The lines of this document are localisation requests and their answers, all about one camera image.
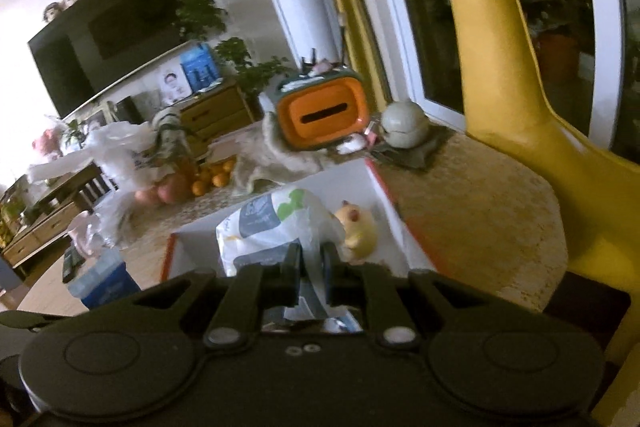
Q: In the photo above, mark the pink plush bear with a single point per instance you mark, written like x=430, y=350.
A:
x=47, y=141

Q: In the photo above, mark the red white cardboard box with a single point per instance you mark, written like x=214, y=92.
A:
x=380, y=202

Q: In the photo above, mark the pile of tangerines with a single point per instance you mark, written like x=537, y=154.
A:
x=215, y=179

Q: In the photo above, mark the silver snack wrapper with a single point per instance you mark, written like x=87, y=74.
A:
x=345, y=322

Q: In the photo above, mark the wooden television cabinet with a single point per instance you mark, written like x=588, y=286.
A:
x=220, y=107

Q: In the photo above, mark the green orange tissue box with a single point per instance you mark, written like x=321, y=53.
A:
x=320, y=112

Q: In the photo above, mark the dark teapot mat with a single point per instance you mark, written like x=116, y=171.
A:
x=430, y=154

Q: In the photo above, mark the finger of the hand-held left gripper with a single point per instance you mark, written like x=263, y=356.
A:
x=35, y=321

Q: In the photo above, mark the black television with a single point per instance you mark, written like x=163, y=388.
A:
x=110, y=37

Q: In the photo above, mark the grey green round teapot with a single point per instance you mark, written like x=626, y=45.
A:
x=405, y=124

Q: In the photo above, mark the clear plastic bag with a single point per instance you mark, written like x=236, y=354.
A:
x=107, y=222

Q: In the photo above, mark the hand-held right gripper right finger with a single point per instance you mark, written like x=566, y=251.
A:
x=330, y=274

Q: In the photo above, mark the yellow chair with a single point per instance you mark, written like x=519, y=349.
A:
x=500, y=57

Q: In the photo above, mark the black cylinder speaker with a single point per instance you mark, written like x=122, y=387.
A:
x=129, y=111

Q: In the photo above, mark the white blue tissue pack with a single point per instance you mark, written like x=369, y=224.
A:
x=265, y=227

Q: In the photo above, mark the grey cloth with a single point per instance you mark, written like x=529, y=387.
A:
x=280, y=162

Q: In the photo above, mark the tall green potted plant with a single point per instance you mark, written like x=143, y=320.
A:
x=205, y=7

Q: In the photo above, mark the beige pig toy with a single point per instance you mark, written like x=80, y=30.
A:
x=357, y=232

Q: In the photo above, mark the white photo frame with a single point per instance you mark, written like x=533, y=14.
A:
x=95, y=117

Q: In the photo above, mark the desktop with patterned tablecloth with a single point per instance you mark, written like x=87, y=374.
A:
x=475, y=217

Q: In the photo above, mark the floral clear bag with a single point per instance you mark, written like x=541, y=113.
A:
x=167, y=142

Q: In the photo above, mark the black remote control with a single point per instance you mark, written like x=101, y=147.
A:
x=71, y=263

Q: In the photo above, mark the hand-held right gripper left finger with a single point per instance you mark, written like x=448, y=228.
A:
x=292, y=272

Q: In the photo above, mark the white plastic bag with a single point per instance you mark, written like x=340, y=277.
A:
x=105, y=147

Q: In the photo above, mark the portrait photo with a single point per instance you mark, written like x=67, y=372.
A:
x=175, y=84

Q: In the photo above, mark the blue snack packet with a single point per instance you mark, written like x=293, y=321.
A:
x=102, y=279

